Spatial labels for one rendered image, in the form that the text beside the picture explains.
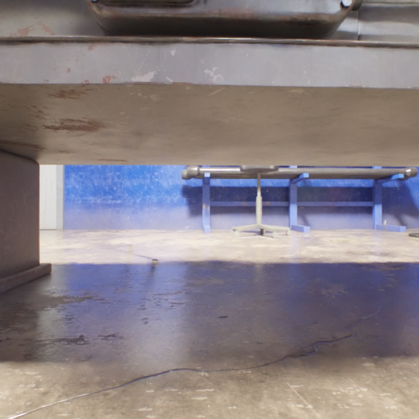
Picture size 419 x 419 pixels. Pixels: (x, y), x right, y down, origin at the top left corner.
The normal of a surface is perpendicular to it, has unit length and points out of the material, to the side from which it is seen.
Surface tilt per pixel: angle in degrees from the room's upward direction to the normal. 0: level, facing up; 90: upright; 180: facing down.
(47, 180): 90
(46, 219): 90
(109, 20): 173
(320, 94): 180
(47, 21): 90
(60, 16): 90
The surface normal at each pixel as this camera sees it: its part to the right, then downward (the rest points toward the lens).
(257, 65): 0.04, 0.00
